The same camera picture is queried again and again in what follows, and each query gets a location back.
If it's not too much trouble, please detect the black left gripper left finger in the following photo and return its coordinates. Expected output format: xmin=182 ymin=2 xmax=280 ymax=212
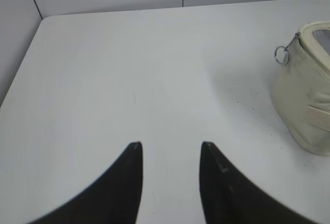
xmin=35 ymin=142 xmax=143 ymax=223

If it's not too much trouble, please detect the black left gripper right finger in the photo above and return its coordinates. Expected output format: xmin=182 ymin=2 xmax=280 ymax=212
xmin=199 ymin=141 xmax=311 ymax=223

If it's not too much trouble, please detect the cream canvas zipper bag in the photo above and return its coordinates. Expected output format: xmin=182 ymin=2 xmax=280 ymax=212
xmin=271 ymin=22 xmax=329 ymax=156

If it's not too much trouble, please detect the metal ring zipper pull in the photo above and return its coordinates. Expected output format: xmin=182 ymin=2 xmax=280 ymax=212
xmin=274 ymin=33 xmax=300 ymax=66

